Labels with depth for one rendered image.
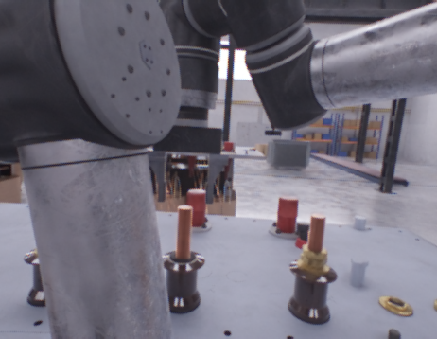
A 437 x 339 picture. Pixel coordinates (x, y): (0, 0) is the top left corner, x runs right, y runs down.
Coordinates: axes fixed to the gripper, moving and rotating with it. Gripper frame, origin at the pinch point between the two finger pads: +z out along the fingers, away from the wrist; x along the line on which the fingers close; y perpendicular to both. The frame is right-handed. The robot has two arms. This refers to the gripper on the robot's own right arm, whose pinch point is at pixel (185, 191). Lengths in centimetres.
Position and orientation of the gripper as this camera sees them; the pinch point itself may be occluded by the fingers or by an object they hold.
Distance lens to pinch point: 60.3
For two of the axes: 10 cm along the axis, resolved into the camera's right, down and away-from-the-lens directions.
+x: 10.0, 0.5, 0.7
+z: -0.6, 9.9, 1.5
